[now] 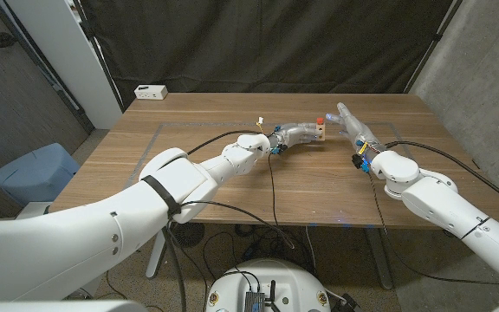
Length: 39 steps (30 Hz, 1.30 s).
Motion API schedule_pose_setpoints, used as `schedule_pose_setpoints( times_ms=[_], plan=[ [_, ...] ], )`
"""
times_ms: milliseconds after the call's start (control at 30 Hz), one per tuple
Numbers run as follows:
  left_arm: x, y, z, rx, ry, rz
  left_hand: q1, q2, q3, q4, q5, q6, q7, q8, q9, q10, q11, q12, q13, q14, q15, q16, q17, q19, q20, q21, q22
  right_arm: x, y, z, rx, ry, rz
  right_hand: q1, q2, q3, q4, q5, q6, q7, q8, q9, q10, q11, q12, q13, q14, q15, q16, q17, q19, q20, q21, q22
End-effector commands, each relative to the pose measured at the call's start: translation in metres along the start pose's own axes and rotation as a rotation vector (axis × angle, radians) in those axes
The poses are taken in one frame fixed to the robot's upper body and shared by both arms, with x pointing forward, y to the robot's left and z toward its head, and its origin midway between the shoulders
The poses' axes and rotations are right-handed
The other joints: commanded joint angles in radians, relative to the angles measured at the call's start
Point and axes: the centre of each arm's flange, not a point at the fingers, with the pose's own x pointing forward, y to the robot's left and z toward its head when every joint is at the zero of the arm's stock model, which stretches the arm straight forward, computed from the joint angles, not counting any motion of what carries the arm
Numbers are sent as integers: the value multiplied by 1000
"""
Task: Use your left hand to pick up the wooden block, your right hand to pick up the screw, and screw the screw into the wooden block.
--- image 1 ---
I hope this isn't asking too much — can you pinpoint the blue plastic bin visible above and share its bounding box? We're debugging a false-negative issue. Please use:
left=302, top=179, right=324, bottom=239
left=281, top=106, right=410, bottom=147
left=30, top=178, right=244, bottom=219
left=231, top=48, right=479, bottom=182
left=0, top=143, right=81, bottom=207

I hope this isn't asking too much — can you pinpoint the large wooden panel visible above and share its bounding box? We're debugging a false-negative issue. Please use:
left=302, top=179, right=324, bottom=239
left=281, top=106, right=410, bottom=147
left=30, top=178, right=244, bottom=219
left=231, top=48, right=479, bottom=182
left=126, top=121, right=458, bottom=229

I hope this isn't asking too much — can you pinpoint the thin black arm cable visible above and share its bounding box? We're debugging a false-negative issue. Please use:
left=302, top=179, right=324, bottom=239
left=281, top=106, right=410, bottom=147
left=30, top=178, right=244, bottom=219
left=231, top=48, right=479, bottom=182
left=368, top=171, right=499, bottom=288
left=160, top=153, right=296, bottom=312

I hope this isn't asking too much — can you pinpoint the round black fan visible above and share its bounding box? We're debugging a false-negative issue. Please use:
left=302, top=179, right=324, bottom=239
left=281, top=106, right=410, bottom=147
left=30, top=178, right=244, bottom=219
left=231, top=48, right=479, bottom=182
left=171, top=222, right=205, bottom=250

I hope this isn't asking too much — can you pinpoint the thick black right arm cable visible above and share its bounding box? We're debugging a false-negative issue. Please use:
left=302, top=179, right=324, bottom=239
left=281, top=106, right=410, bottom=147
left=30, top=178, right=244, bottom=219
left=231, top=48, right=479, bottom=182
left=386, top=140, right=499, bottom=214

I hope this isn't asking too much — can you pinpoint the black backdrop stand pole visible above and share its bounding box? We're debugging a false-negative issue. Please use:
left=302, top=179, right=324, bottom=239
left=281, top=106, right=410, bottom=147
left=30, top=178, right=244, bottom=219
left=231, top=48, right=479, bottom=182
left=403, top=0, right=465, bottom=94
left=72, top=0, right=125, bottom=112

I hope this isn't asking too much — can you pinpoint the black floor cable bundle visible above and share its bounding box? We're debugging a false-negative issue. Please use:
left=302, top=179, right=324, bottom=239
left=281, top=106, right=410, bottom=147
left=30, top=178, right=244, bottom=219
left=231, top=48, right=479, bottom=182
left=201, top=223, right=320, bottom=278

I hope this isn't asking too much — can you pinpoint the grey electronics box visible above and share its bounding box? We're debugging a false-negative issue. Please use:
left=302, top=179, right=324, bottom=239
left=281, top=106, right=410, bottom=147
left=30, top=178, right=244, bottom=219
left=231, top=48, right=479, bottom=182
left=243, top=290, right=267, bottom=312

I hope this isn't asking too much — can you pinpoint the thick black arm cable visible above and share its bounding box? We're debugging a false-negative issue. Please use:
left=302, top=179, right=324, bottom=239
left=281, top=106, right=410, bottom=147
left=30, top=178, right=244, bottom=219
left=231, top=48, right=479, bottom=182
left=186, top=129, right=263, bottom=156
left=386, top=140, right=499, bottom=214

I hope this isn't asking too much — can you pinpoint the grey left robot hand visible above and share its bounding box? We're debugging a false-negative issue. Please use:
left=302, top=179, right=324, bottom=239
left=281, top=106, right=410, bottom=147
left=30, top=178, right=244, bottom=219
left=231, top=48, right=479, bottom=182
left=268, top=122, right=320, bottom=156

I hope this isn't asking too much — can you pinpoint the black door handle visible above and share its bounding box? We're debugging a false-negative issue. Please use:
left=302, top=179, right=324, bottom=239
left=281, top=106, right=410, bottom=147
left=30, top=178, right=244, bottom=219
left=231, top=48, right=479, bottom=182
left=0, top=31, right=18, bottom=49

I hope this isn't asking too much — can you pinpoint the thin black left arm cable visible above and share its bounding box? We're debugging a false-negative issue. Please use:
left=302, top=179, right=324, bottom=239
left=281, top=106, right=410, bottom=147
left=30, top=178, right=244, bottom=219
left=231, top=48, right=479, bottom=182
left=160, top=153, right=296, bottom=312

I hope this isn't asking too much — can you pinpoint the black backdrop curtain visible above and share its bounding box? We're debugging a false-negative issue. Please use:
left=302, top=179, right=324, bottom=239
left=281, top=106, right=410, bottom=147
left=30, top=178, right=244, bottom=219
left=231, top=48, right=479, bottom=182
left=78, top=0, right=463, bottom=109

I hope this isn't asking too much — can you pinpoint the grey table leg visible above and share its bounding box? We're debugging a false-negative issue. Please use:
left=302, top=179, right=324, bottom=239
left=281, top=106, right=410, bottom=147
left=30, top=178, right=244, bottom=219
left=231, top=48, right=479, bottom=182
left=365, top=227, right=394, bottom=290

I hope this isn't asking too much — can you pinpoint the white floor cable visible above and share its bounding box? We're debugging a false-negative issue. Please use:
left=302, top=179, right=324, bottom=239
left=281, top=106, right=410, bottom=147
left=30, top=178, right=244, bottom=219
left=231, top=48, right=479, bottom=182
left=304, top=225, right=318, bottom=272

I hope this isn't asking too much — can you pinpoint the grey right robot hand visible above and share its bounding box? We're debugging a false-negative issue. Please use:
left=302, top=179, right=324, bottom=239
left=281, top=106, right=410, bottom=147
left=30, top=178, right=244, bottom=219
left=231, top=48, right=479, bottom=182
left=326, top=101, right=390, bottom=173

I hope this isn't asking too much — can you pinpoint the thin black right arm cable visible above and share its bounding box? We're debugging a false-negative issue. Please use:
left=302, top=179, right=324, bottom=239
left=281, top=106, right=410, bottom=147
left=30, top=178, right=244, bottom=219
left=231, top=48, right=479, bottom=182
left=368, top=171, right=499, bottom=288

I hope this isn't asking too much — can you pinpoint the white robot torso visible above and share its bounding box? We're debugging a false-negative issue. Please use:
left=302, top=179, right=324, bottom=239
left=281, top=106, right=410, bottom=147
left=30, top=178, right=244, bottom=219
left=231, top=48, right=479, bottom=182
left=205, top=258, right=332, bottom=312

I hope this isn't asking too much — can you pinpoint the white power strip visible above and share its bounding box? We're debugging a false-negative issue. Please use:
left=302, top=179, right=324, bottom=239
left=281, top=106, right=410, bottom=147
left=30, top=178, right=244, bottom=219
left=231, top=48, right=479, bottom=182
left=133, top=84, right=169, bottom=101

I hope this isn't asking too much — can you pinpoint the white table leg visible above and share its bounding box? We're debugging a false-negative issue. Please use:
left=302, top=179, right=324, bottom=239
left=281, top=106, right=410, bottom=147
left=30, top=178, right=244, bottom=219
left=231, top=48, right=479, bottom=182
left=145, top=227, right=172, bottom=279

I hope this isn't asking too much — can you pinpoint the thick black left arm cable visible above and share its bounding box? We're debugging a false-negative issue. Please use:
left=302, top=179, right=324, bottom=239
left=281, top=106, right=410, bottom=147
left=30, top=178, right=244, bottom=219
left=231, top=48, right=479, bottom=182
left=186, top=129, right=263, bottom=156

